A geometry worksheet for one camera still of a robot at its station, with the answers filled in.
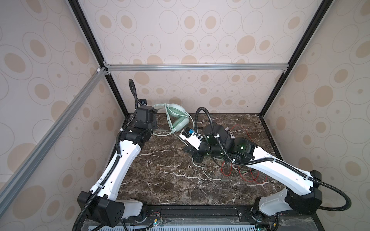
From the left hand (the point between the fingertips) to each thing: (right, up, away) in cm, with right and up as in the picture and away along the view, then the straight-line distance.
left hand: (150, 114), depth 73 cm
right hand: (+18, -16, -11) cm, 26 cm away
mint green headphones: (+15, -2, -1) cm, 15 cm away
